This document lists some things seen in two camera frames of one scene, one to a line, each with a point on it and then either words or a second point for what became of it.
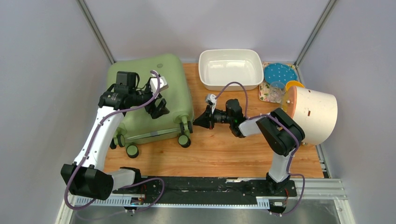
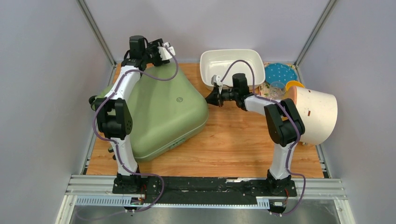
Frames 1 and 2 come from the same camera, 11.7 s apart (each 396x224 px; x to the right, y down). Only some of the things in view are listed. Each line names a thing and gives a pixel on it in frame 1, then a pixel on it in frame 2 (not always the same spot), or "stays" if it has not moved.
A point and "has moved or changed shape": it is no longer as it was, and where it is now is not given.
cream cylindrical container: [316, 114] stays
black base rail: [205, 190] stays
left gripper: [156, 112] -> [155, 49]
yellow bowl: [293, 83] stays
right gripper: [206, 120] -> [215, 98]
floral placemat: [264, 86] stays
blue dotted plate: [279, 72] stays
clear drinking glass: [277, 91] stays
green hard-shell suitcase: [138, 127] has moved or changed shape
